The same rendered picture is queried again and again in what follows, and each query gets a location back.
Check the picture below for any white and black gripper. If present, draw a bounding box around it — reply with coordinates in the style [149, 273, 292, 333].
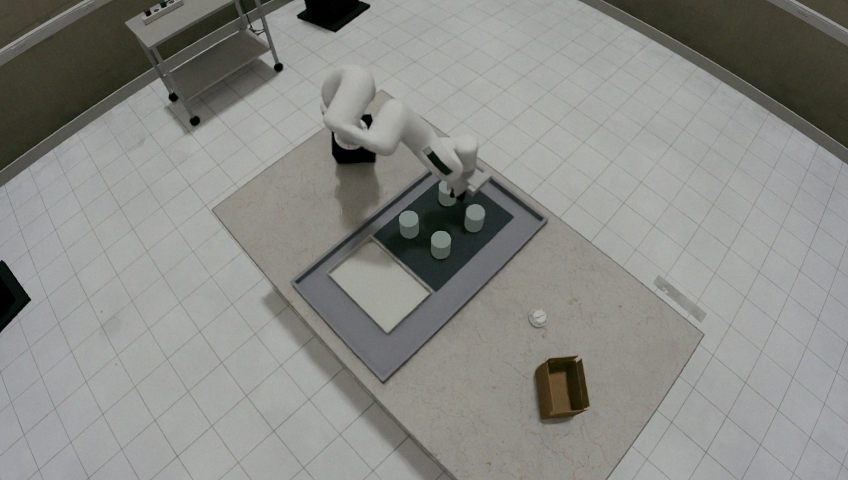
[447, 177, 470, 202]

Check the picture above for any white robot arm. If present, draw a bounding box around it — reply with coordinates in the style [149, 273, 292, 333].
[320, 64, 491, 196]

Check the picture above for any brown cardboard box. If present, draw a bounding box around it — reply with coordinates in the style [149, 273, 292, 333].
[535, 355, 590, 419]

